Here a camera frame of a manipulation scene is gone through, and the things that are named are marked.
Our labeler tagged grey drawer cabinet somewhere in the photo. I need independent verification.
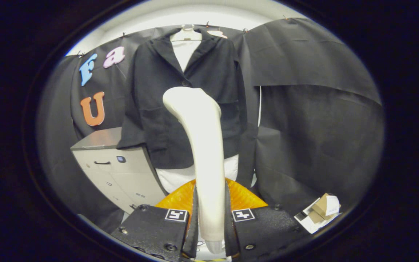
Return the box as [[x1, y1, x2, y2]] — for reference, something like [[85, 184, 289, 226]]
[[70, 127, 168, 215]]

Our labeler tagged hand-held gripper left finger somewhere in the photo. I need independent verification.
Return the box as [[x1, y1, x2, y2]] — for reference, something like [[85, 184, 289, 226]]
[[111, 178, 199, 262]]

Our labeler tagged black jacket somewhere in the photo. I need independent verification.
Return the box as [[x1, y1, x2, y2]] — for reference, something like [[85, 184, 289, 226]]
[[117, 27, 248, 170]]

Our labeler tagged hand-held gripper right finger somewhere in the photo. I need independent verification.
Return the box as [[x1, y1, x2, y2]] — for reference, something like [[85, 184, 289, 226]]
[[225, 178, 312, 262]]

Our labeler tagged black backdrop cloth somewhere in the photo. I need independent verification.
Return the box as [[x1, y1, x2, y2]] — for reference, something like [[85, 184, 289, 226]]
[[37, 16, 384, 233]]

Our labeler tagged flat white box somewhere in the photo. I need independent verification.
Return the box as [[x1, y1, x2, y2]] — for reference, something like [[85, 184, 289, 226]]
[[294, 198, 341, 234]]

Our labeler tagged white mannequin torso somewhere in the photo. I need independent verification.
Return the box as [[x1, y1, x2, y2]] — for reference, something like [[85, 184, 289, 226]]
[[156, 25, 240, 194]]

